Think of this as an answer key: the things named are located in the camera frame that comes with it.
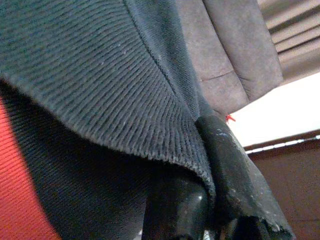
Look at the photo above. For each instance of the plain black shirt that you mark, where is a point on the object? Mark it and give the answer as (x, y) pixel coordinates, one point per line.
(100, 87)

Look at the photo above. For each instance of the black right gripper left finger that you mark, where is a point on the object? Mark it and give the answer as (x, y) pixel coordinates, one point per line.
(175, 207)

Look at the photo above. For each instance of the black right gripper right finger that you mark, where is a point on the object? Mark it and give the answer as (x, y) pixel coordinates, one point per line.
(237, 180)

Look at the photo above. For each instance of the dark brown sofa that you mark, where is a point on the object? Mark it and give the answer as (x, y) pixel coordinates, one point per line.
(225, 50)

